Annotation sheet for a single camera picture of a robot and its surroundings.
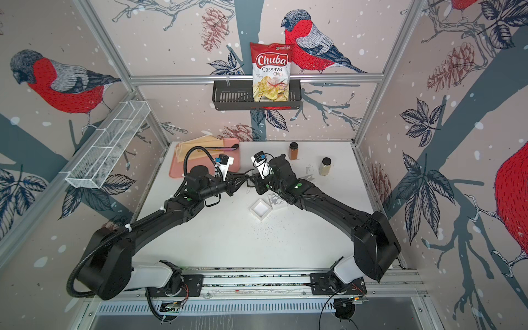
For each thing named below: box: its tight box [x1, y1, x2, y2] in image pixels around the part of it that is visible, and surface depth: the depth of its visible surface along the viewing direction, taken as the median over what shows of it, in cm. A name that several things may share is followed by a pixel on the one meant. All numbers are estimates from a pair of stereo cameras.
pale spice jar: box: [319, 156, 333, 177], surface depth 103 cm
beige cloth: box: [174, 135, 225, 163], surface depth 124 cm
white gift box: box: [268, 193, 289, 209], surface depth 96 cm
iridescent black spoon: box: [214, 143, 240, 151], surface depth 120 cm
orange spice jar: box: [288, 141, 299, 161], surface depth 109 cm
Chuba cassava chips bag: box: [250, 41, 295, 103], surface depth 87 cm
